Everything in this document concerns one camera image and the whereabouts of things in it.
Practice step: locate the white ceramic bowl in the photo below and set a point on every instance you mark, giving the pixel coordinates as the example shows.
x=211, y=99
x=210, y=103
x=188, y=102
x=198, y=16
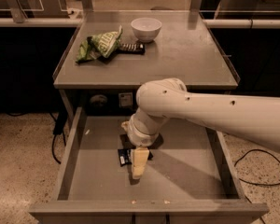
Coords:
x=146, y=29

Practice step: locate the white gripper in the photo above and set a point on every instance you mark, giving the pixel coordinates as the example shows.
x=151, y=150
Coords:
x=139, y=137

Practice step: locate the grey cabinet with counter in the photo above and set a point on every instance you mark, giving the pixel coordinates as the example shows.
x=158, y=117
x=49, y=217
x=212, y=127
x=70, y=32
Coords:
x=184, y=48

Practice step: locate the dark snack bar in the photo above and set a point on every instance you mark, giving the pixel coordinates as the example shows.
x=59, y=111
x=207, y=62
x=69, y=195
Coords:
x=132, y=48

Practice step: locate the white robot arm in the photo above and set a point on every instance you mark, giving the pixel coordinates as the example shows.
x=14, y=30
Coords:
x=253, y=118

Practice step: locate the blue rxbar blueberry bar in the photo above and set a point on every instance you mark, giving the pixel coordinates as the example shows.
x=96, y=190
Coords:
x=125, y=156

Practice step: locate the round grey knob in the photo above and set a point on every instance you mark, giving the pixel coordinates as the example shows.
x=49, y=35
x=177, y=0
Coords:
x=98, y=101

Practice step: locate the green chip bag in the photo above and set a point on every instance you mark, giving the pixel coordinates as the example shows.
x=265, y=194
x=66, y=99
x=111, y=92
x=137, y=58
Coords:
x=97, y=46

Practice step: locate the open grey top drawer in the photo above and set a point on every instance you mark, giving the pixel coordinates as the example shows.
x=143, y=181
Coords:
x=189, y=180

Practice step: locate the white label sticker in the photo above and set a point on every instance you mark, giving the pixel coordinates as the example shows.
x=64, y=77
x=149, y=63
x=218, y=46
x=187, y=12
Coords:
x=125, y=99

